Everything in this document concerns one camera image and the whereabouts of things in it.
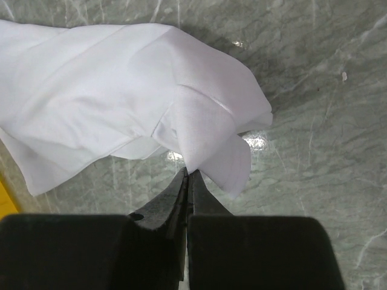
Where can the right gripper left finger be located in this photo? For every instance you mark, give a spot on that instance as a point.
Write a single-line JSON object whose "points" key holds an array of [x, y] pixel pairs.
{"points": [[141, 250]]}

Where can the white t shirt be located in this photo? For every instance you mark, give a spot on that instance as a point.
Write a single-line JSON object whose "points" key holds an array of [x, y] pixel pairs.
{"points": [[71, 96]]}

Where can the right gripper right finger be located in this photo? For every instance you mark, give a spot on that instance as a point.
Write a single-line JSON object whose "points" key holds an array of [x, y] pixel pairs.
{"points": [[227, 251]]}

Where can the yellow plastic tray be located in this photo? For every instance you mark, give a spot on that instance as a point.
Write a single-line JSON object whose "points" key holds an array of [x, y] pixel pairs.
{"points": [[8, 202]]}

